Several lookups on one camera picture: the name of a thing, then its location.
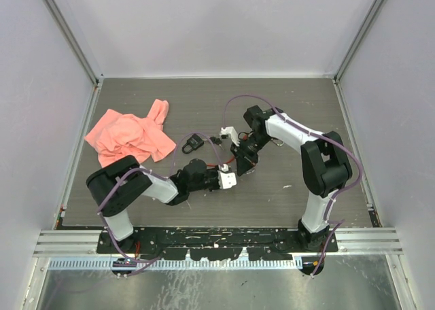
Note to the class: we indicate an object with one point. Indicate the slotted cable duct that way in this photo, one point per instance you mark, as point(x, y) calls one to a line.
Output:
point(108, 263)

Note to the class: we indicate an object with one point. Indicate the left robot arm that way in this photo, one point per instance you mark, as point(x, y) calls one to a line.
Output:
point(115, 187)

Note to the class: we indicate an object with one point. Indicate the aluminium frame rail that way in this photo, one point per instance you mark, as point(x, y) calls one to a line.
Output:
point(347, 241)

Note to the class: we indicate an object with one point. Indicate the black-headed key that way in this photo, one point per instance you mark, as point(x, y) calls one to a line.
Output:
point(217, 141)

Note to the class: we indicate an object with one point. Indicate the red cable seal lock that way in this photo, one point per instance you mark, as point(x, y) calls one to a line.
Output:
point(226, 162)

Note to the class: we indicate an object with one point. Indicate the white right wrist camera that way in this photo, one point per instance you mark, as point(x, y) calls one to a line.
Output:
point(230, 132)

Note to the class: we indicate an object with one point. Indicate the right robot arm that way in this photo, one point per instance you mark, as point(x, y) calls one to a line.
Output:
point(325, 165)

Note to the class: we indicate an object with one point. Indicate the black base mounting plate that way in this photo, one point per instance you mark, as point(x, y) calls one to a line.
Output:
point(217, 243)

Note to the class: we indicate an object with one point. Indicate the black padlock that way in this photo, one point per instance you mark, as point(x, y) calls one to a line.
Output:
point(193, 143)

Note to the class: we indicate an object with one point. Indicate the small brass padlock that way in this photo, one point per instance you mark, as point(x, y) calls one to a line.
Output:
point(277, 142)

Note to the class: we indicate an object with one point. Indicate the pink cloth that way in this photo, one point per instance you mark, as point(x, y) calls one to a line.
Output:
point(117, 135)

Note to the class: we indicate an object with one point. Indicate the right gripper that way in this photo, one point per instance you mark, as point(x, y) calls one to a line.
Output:
point(245, 162)

